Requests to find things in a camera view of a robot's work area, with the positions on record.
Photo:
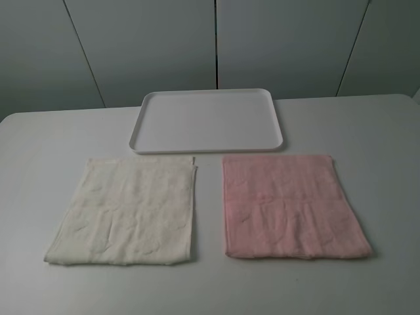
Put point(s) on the pink towel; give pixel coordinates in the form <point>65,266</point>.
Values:
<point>288,206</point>

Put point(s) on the cream white towel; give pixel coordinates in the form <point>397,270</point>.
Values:
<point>129,211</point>

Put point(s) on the white rectangular plastic tray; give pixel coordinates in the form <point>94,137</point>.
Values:
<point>206,121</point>

